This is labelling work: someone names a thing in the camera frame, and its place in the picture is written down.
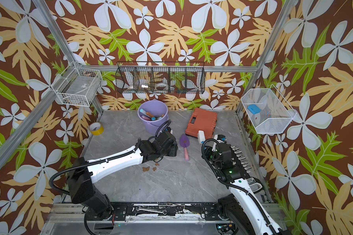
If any purple trowel pink handle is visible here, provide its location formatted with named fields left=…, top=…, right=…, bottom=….
left=179, top=134, right=190, bottom=161
left=141, top=116, right=151, bottom=121

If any white brush blue handle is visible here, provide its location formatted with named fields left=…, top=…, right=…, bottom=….
left=198, top=130, right=206, bottom=144

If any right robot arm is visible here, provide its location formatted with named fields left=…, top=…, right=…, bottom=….
left=201, top=139, right=291, bottom=235

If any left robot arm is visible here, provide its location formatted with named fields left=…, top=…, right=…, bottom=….
left=49, top=131, right=178, bottom=220

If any purple plastic bucket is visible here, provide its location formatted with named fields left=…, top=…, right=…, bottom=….
left=137, top=99, right=169, bottom=134

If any black socket bit rack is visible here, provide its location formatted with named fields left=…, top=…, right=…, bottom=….
left=230, top=146, right=263, bottom=188

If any red plastic tool case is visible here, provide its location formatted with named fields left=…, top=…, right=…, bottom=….
left=185, top=108, right=218, bottom=139

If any blue object in basket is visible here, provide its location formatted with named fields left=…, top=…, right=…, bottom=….
left=248, top=104, right=261, bottom=115

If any yellow tape roll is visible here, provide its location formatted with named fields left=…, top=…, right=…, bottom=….
left=89, top=122, right=104, bottom=136

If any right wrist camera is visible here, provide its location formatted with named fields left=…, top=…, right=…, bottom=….
left=212, top=134, right=227, bottom=151

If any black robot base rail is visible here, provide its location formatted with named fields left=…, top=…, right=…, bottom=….
left=86, top=202, right=245, bottom=221

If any black wire basket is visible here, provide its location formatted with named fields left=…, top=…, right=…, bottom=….
left=114, top=61, right=206, bottom=94

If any white wire basket right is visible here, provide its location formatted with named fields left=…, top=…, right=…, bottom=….
left=241, top=86, right=297, bottom=135

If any white wire basket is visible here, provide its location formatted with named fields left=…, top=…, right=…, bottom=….
left=52, top=62, right=103, bottom=107
left=241, top=86, right=297, bottom=135

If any white wire basket left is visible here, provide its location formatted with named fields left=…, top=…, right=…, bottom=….
left=52, top=62, right=103, bottom=107

